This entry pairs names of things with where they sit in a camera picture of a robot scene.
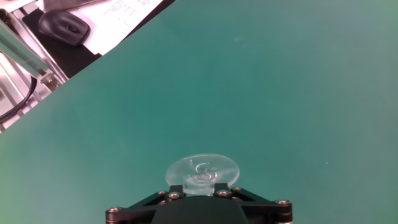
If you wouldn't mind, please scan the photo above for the black desk pad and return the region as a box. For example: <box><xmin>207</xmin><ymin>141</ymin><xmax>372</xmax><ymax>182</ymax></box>
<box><xmin>21</xmin><ymin>0</ymin><xmax>177</xmax><ymax>78</ymax></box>

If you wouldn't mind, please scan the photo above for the white printed paper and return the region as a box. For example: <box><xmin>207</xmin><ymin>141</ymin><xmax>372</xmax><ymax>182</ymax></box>
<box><xmin>70</xmin><ymin>0</ymin><xmax>164</xmax><ymax>56</ymax></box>

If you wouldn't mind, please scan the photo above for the black computer mouse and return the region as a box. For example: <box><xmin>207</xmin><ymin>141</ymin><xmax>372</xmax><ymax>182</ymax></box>
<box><xmin>38</xmin><ymin>11</ymin><xmax>91</xmax><ymax>47</ymax></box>

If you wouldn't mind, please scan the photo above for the green table mat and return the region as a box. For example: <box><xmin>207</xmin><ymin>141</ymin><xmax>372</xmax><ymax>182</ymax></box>
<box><xmin>0</xmin><ymin>0</ymin><xmax>398</xmax><ymax>224</ymax></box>

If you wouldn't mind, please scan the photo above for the aluminium frame post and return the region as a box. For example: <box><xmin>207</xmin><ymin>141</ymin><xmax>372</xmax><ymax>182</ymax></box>
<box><xmin>0</xmin><ymin>18</ymin><xmax>68</xmax><ymax>91</ymax></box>

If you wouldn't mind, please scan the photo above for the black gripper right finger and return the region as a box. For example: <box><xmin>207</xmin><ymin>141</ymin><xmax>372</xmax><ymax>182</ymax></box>
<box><xmin>214</xmin><ymin>182</ymin><xmax>293</xmax><ymax>224</ymax></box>

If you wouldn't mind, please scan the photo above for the clear wine glass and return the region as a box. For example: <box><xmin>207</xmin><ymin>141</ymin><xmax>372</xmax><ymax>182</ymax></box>
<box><xmin>165</xmin><ymin>153</ymin><xmax>240</xmax><ymax>197</ymax></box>

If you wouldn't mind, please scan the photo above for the black cable on aluminium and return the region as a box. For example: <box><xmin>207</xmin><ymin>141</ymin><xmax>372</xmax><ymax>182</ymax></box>
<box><xmin>0</xmin><ymin>76</ymin><xmax>38</xmax><ymax>124</ymax></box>

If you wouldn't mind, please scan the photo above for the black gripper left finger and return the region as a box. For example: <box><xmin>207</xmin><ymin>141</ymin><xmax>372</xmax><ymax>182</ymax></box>
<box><xmin>105</xmin><ymin>185</ymin><xmax>187</xmax><ymax>224</ymax></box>

